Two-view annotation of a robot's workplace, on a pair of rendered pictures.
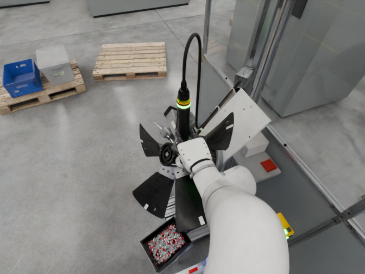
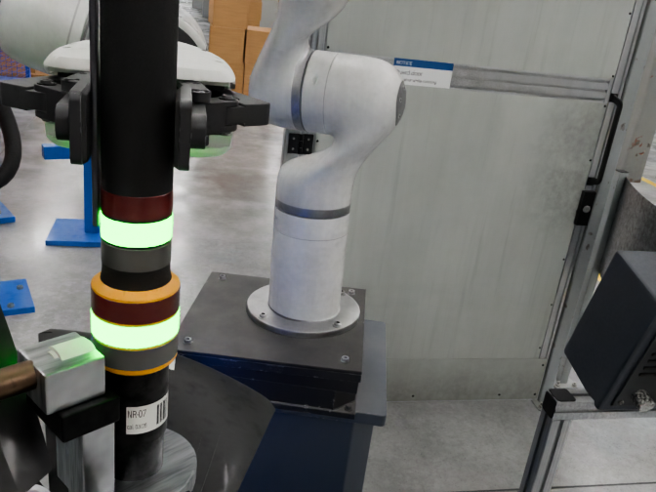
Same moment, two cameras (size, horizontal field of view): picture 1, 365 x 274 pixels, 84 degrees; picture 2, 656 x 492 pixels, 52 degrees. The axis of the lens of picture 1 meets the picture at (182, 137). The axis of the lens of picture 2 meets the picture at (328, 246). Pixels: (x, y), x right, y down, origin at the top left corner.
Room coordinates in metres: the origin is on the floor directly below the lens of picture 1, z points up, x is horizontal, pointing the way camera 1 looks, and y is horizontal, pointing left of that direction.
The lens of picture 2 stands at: (0.78, 0.13, 1.54)
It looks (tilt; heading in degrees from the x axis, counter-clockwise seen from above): 22 degrees down; 187
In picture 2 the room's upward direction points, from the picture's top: 7 degrees clockwise
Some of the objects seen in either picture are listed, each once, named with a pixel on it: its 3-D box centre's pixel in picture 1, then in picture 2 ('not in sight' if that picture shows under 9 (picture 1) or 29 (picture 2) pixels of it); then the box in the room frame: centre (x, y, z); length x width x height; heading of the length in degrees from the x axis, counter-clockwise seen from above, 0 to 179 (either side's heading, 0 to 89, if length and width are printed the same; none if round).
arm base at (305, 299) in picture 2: not in sight; (307, 260); (-0.22, -0.03, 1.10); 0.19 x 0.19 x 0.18
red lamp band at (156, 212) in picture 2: not in sight; (137, 197); (0.49, 0.00, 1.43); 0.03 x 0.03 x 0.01
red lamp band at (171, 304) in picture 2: not in sight; (136, 294); (0.49, 0.00, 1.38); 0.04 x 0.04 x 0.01
